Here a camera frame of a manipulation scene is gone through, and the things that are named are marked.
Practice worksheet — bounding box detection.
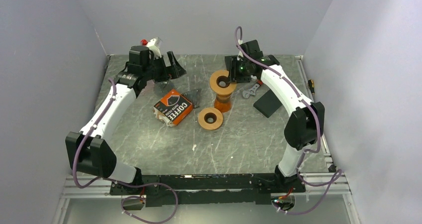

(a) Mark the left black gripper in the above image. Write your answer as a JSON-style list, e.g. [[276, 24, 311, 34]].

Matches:
[[143, 51, 187, 83]]

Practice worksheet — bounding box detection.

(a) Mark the grey glass dripper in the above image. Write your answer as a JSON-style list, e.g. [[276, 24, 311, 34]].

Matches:
[[153, 80, 174, 97]]

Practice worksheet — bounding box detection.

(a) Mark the purple cable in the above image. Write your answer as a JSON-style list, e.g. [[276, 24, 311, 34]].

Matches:
[[71, 77, 180, 224], [234, 26, 343, 216]]

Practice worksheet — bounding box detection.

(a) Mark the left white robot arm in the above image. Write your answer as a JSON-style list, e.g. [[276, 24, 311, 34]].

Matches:
[[65, 45, 186, 194]]

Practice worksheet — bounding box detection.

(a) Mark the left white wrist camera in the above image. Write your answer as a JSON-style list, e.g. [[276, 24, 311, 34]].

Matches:
[[140, 37, 162, 59]]

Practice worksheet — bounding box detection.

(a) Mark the black block near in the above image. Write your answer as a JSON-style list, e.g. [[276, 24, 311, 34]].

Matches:
[[253, 90, 282, 118]]

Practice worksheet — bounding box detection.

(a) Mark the wooden ring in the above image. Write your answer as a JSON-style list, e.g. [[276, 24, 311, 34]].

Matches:
[[209, 70, 238, 98], [198, 107, 224, 131]]

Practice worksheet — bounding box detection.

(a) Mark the orange glass carafe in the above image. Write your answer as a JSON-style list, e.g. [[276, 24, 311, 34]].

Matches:
[[213, 93, 232, 113]]

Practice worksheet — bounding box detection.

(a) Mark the black base frame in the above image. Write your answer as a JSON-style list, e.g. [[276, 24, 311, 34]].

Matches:
[[109, 173, 306, 207]]

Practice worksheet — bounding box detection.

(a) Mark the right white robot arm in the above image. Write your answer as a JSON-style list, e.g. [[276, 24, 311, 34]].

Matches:
[[225, 39, 325, 192]]

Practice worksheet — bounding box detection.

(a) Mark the orange coffee filter box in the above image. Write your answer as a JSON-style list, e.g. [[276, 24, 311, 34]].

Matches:
[[153, 89, 193, 127]]

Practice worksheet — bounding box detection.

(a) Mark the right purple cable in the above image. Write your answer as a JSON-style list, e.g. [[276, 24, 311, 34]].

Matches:
[[234, 26, 343, 216]]

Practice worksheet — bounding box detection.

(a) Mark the red handled adjustable wrench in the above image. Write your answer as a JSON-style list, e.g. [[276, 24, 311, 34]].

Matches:
[[242, 80, 263, 99]]

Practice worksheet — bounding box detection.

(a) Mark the yellow black screwdriver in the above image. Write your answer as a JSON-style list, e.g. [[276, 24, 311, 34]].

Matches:
[[308, 79, 315, 95]]

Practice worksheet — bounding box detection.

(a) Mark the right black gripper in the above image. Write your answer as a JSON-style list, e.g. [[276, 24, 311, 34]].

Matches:
[[227, 57, 251, 83]]

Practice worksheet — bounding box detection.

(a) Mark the clear glass dripper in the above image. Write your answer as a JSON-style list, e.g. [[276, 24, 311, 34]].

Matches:
[[182, 89, 202, 109]]

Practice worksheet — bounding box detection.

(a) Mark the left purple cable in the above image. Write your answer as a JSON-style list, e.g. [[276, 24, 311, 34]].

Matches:
[[71, 77, 180, 224]]

